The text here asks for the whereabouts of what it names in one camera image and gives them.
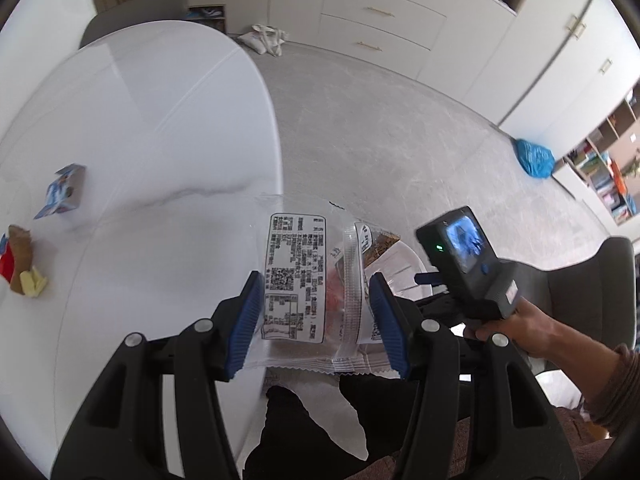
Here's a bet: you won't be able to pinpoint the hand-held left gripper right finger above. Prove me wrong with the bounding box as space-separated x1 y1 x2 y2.
369 272 581 480

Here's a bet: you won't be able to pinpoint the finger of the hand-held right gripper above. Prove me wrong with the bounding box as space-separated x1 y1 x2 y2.
419 293 468 322
414 270 451 287

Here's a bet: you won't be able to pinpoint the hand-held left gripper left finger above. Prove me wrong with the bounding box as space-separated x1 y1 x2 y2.
50 270 266 480

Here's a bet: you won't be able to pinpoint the white trash bin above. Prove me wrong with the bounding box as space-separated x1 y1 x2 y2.
362 240 433 306

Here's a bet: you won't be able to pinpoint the clear plastic wrapper with label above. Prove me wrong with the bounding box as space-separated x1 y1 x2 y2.
252 194 406 376

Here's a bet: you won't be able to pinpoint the yellow paper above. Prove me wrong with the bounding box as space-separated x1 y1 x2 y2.
19 266 50 298

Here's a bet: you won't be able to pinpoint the blue printed small box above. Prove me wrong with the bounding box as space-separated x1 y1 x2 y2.
34 163 87 221

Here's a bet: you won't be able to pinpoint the person's right forearm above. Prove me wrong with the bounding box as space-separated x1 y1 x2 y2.
550 317 640 428

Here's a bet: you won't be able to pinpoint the person's right hand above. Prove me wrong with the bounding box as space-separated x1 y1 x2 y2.
462 304 568 361

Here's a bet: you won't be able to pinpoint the person's legs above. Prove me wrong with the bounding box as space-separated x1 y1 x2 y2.
242 372 416 480

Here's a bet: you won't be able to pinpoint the grey chair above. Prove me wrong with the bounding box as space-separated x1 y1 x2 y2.
542 236 640 376
79 0 190 51

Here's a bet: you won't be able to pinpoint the blue plastic bag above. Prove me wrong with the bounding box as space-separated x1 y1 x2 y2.
514 138 556 180

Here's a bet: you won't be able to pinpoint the open bookshelf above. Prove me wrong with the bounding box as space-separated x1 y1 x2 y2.
562 77 640 226

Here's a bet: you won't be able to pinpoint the tall white cupboard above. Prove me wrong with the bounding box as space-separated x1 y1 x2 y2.
417 0 640 128

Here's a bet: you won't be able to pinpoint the white tote bag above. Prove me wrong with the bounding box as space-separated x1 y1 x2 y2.
237 24 290 57

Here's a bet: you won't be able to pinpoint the tall beige wardrobe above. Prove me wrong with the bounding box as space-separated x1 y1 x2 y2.
225 0 328 46

